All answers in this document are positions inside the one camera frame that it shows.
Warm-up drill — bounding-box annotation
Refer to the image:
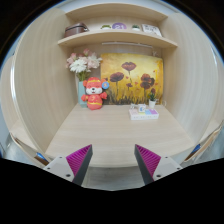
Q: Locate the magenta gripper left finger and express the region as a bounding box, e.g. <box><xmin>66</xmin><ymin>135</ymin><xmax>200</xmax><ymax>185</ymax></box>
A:
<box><xmin>43</xmin><ymin>144</ymin><xmax>94</xmax><ymax>187</ymax></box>

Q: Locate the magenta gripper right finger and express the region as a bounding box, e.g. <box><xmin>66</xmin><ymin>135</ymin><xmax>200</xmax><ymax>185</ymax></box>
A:
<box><xmin>134</xmin><ymin>144</ymin><xmax>183</xmax><ymax>186</ymax></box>

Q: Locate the white pastel power strip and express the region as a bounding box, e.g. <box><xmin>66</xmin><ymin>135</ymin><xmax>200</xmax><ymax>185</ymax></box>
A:
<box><xmin>129</xmin><ymin>109</ymin><xmax>159</xmax><ymax>120</ymax></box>

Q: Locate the small white potted plant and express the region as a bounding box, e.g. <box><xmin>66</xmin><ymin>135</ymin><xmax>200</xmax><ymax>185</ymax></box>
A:
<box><xmin>148</xmin><ymin>88</ymin><xmax>156</xmax><ymax>109</ymax></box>

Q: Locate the teal flower vase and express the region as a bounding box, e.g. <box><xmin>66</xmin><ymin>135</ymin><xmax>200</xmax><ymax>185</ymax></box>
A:
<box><xmin>78</xmin><ymin>80</ymin><xmax>87</xmax><ymax>108</ymax></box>

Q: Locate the red plush toy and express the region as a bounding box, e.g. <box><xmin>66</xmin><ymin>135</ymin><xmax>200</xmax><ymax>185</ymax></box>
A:
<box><xmin>81</xmin><ymin>77</ymin><xmax>109</xmax><ymax>110</ymax></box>

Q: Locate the poppy flower painting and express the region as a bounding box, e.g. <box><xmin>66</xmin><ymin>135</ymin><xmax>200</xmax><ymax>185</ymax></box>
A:
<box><xmin>100</xmin><ymin>53</ymin><xmax>163</xmax><ymax>105</ymax></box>

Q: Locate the pink white flower bouquet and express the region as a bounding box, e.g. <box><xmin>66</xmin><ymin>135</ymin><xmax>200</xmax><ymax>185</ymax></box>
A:
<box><xmin>66</xmin><ymin>49</ymin><xmax>102</xmax><ymax>81</ymax></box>

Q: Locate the wooden shelf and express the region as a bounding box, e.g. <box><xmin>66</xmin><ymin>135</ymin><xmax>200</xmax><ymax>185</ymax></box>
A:
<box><xmin>58</xmin><ymin>29</ymin><xmax>178</xmax><ymax>48</ymax></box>

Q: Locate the brown leather case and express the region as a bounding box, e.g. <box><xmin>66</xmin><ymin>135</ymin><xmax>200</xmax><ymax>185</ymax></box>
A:
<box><xmin>64</xmin><ymin>23</ymin><xmax>88</xmax><ymax>37</ymax></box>

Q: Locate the small green plant right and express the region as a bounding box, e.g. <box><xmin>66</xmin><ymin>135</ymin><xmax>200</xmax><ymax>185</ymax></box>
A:
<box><xmin>132</xmin><ymin>24</ymin><xmax>141</xmax><ymax>31</ymax></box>

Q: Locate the small green plant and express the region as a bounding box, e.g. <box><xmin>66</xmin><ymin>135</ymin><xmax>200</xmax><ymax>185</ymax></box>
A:
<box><xmin>132</xmin><ymin>24</ymin><xmax>141</xmax><ymax>31</ymax></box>
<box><xmin>100</xmin><ymin>24</ymin><xmax>111</xmax><ymax>30</ymax></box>

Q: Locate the small green plant left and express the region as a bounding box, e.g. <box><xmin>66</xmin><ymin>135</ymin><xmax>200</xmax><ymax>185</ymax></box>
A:
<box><xmin>100</xmin><ymin>24</ymin><xmax>111</xmax><ymax>30</ymax></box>

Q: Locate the purple round clock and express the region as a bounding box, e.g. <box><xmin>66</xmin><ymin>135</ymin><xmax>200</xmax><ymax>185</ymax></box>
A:
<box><xmin>112</xmin><ymin>22</ymin><xmax>127</xmax><ymax>30</ymax></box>

